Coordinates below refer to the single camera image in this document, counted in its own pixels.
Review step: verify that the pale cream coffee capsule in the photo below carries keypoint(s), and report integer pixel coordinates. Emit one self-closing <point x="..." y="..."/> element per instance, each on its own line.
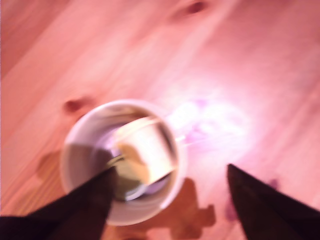
<point x="152" y="155"/>

